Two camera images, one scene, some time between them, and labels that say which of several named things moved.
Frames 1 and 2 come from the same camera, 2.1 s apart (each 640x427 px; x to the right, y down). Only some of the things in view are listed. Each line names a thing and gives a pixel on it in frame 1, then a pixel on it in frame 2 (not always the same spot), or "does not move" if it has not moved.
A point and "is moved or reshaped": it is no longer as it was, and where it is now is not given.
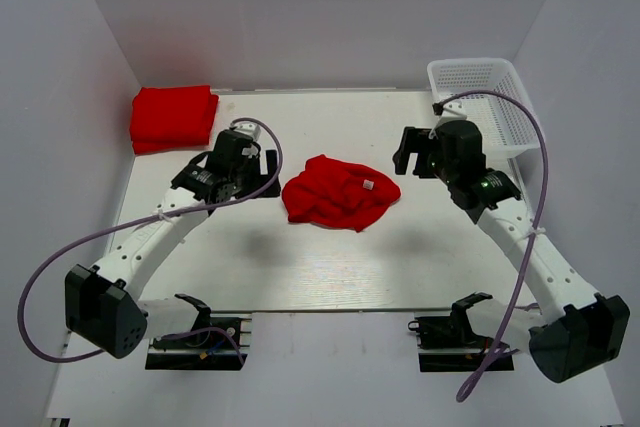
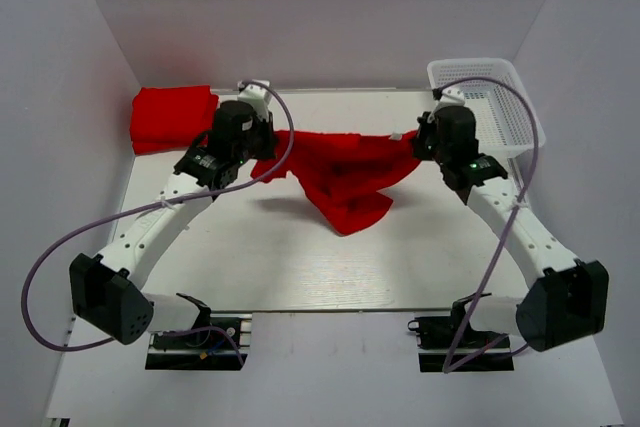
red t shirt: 334,192 is moved or reshaped
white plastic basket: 489,93 does not move
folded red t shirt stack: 172,118 does not move
